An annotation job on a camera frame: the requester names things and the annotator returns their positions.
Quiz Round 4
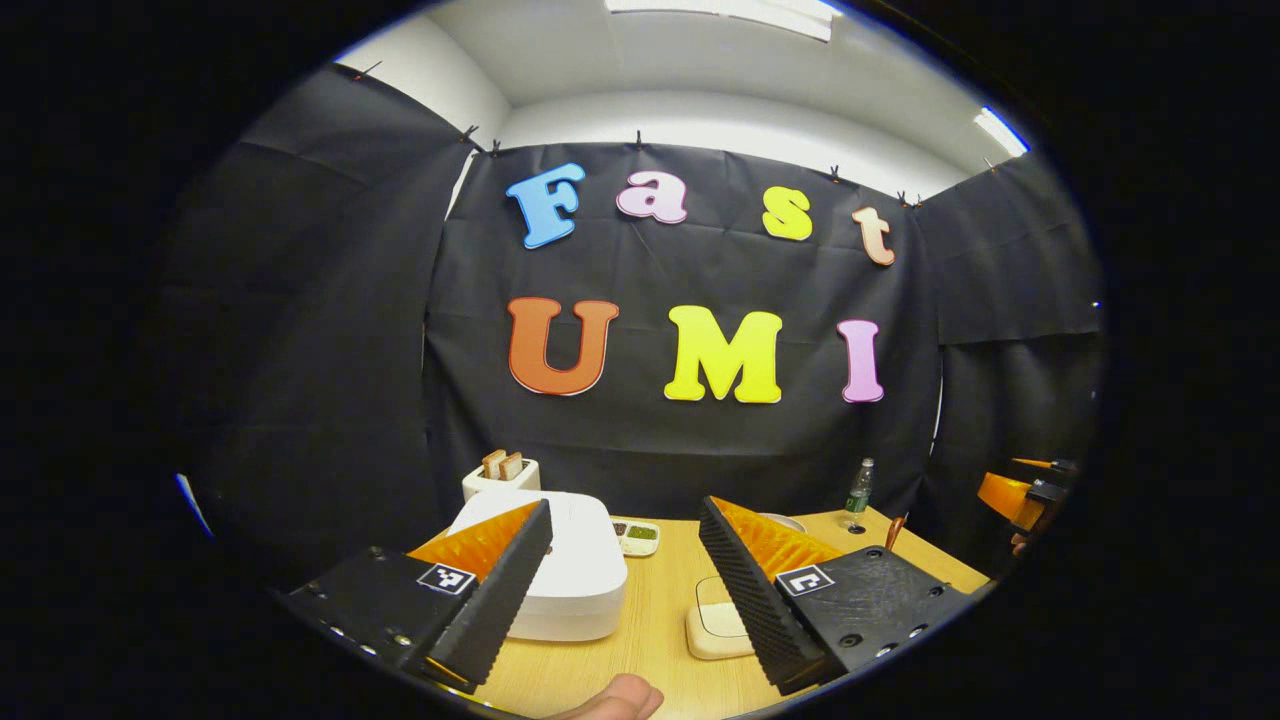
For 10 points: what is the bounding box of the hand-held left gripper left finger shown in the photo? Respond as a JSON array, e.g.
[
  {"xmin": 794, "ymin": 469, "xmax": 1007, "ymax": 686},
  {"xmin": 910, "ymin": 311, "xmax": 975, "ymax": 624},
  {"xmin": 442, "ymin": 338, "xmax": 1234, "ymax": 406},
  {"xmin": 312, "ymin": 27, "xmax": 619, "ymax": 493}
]
[{"xmin": 280, "ymin": 498, "xmax": 554, "ymax": 696}]

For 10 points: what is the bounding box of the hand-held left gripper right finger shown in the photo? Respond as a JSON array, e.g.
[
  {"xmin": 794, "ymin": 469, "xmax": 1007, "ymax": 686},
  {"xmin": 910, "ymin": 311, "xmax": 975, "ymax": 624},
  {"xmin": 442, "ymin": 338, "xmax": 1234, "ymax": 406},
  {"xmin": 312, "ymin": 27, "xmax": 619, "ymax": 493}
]
[{"xmin": 697, "ymin": 495, "xmax": 976, "ymax": 696}]

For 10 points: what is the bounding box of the cream square rice container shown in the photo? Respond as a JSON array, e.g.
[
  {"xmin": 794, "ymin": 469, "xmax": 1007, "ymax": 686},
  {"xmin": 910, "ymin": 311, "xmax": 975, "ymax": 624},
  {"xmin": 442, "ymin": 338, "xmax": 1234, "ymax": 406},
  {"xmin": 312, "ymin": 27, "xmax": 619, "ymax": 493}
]
[{"xmin": 685, "ymin": 575, "xmax": 756, "ymax": 661}]

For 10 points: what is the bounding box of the white rice cooker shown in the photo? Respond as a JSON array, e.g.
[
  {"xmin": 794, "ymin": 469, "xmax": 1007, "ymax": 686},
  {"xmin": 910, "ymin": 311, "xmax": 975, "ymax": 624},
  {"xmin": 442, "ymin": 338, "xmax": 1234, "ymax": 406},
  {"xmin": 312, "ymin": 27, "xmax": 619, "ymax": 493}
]
[{"xmin": 447, "ymin": 490, "xmax": 629, "ymax": 642}]

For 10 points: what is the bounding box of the white toaster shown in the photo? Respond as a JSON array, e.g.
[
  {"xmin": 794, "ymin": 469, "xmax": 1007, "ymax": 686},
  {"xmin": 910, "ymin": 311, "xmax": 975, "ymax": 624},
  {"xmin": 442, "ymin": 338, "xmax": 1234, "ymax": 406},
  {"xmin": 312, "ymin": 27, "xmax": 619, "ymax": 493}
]
[{"xmin": 462, "ymin": 458, "xmax": 542, "ymax": 504}]

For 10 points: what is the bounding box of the white divided seasoning tray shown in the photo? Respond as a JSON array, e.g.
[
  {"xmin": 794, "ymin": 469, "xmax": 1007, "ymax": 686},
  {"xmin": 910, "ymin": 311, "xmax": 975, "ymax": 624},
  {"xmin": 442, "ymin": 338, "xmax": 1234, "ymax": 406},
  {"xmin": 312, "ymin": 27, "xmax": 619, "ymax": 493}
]
[{"xmin": 611, "ymin": 518, "xmax": 662, "ymax": 558}]

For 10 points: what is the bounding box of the clear plastic water bottle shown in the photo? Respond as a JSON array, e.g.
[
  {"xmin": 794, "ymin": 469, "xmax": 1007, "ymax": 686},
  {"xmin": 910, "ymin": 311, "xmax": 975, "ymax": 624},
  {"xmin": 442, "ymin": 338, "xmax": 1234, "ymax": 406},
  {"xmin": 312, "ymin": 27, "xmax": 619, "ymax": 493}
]
[{"xmin": 846, "ymin": 458, "xmax": 875, "ymax": 528}]

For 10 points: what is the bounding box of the black backdrop cloth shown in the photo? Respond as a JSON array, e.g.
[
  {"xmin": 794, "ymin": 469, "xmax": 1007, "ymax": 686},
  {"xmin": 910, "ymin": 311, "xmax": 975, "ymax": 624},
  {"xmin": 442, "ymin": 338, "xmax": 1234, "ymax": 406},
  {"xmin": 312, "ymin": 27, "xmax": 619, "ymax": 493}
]
[{"xmin": 150, "ymin": 62, "xmax": 1106, "ymax": 591}]

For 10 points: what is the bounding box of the small ceiling light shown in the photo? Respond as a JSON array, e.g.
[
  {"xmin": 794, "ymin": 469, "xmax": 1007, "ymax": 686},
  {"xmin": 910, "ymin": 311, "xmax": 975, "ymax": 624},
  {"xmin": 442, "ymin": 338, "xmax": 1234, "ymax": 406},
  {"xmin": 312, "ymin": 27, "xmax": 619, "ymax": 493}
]
[{"xmin": 975, "ymin": 105, "xmax": 1029, "ymax": 158}]

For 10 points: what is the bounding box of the large ceiling light panel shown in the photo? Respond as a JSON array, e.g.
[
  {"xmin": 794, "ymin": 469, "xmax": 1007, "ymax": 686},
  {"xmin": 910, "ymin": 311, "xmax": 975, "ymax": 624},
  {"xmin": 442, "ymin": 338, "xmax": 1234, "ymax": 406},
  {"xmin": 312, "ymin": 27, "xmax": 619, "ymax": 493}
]
[{"xmin": 605, "ymin": 0, "xmax": 834, "ymax": 41}]

